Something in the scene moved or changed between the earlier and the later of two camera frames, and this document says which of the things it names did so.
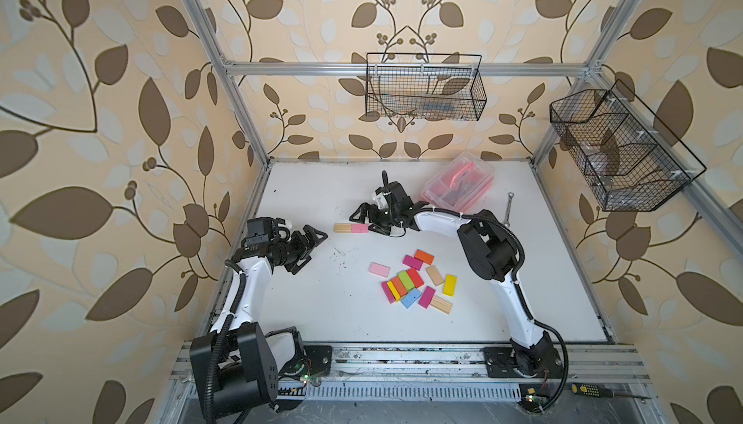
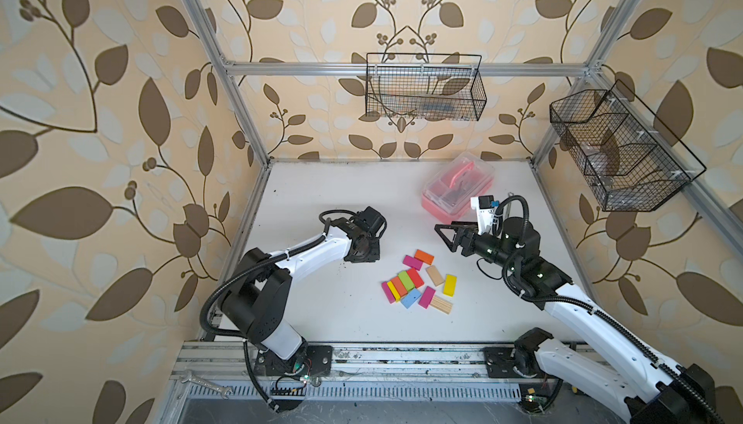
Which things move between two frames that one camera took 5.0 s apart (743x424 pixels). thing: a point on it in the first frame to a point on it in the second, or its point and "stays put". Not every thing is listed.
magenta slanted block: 427,297 stays put
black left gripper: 300,249 to 375,254
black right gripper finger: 376,227 to 451,245
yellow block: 450,284 stays put
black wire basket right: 627,159 stays put
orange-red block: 399,287 stays put
